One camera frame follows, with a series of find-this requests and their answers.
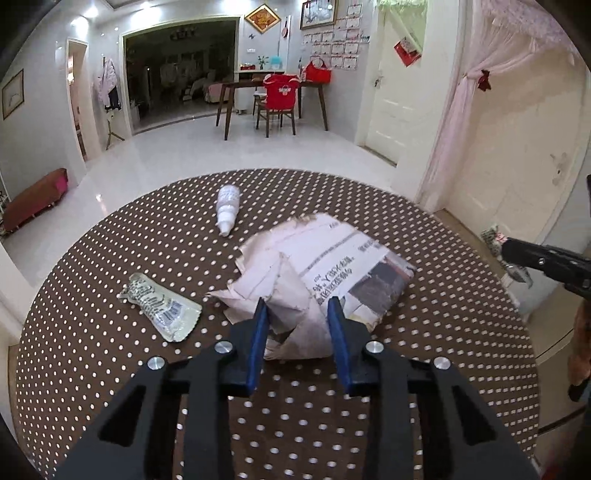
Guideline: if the dark wooden table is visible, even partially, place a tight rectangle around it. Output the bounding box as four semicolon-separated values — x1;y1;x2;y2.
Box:
215;80;330;141

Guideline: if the red door poster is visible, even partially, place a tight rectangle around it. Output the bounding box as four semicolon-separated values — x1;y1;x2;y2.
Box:
393;36;422;68

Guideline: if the maroon bench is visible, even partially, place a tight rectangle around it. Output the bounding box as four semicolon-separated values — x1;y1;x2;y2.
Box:
2;168;69;232

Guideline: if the framed wall picture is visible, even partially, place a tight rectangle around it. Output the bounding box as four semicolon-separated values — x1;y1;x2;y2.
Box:
1;69;25;120

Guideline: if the wooden chair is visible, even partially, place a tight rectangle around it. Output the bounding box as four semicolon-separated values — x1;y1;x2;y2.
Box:
252;90;297;138

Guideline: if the cream door handle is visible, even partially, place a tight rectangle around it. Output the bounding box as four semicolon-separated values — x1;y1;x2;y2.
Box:
551;152;570;186

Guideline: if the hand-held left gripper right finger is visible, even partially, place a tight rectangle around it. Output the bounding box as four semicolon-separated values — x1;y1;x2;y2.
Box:
326;296;539;480

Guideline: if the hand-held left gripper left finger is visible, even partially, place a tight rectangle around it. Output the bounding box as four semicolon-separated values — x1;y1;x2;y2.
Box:
54;296;271;480

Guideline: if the red shirt chair cover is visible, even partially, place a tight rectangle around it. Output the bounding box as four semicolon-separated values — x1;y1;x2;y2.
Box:
263;73;299;111

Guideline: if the round polka-dot table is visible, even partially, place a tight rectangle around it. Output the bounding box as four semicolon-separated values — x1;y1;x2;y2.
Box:
14;168;541;480

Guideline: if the white plastic bottle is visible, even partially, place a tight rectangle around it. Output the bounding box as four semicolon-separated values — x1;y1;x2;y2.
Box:
215;185;242;239

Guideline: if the framed painting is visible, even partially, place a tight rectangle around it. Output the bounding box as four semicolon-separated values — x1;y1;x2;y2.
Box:
300;0;339;31

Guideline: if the red tote bag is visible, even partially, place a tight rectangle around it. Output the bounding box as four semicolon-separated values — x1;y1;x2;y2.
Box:
305;57;334;85

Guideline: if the pink jacket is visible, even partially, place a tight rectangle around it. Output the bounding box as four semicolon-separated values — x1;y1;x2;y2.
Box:
94;58;122;112

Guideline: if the red diamond wall decoration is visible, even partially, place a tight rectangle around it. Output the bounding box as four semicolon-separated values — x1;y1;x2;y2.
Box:
244;4;278;34

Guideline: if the person's right forearm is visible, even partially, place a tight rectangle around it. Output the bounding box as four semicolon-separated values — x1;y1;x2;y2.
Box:
569;302;591;403

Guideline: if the cream door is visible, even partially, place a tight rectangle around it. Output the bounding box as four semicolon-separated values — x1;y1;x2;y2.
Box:
442;46;591;241

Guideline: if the wall of paper certificates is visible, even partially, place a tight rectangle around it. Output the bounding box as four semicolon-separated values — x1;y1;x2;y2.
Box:
298;2;370;73

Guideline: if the newspaper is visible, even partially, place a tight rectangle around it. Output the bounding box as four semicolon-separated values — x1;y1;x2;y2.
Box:
205;212;417;361

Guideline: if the white door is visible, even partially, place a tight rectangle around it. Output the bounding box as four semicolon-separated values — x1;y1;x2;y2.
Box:
355;9;428;165

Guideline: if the flattened silver pouch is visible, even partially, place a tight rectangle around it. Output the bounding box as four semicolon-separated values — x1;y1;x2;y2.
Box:
116;272;203;343

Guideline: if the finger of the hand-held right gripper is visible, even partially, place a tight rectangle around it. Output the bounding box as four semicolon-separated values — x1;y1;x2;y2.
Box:
501;236;591;297

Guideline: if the wooden coat stand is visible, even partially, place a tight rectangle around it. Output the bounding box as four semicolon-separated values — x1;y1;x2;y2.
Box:
105;108;126;151

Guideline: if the pink curtain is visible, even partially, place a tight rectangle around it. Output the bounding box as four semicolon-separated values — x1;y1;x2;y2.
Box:
417;0;581;216

